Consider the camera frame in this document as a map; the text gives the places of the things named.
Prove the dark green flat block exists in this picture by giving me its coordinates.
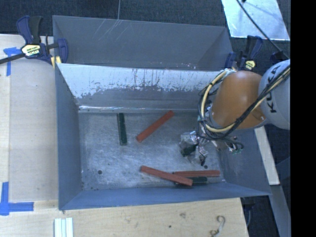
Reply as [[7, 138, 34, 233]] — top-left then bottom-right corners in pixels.
[[117, 112, 128, 146], [174, 176, 208, 189]]

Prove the red-brown flat block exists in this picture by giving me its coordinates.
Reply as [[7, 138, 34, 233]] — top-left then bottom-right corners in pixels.
[[139, 165, 194, 187], [135, 110, 175, 143], [172, 170, 221, 178]]

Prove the pale wood flat board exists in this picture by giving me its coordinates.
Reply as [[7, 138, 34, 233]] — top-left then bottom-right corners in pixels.
[[8, 59, 60, 202]]

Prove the grey metal bin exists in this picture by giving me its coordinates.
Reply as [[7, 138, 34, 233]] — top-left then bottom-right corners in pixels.
[[51, 15, 273, 211]]

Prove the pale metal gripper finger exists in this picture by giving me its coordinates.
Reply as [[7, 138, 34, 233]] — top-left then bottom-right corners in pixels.
[[197, 145, 209, 167], [179, 131, 198, 158]]

